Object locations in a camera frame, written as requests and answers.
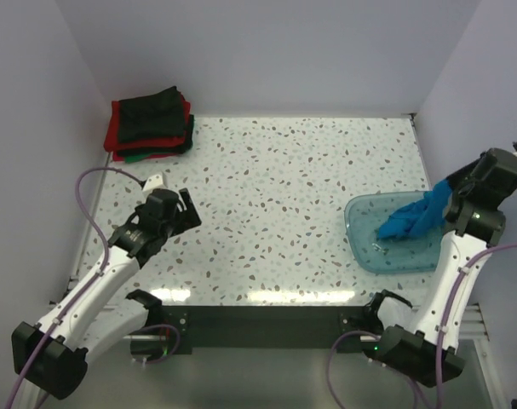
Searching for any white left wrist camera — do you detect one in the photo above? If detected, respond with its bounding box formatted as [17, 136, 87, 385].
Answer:
[142, 172, 168, 197]

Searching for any blue t shirt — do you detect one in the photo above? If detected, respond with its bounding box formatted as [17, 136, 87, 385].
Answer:
[376, 179, 452, 239]

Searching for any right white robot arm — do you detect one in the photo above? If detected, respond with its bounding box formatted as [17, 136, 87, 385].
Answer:
[368, 148, 517, 388]

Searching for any folded black t shirt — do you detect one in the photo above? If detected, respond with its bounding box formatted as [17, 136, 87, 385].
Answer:
[117, 86, 187, 143]

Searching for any folded red t shirt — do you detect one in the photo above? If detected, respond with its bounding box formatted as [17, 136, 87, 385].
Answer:
[103, 95, 191, 162]

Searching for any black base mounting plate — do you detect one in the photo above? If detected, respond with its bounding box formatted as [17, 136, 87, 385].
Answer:
[128, 304, 406, 357]

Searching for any translucent blue plastic bin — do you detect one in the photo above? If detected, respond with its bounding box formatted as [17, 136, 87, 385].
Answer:
[344, 191, 442, 275]

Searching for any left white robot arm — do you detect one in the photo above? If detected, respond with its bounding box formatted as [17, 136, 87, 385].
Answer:
[11, 188, 201, 400]

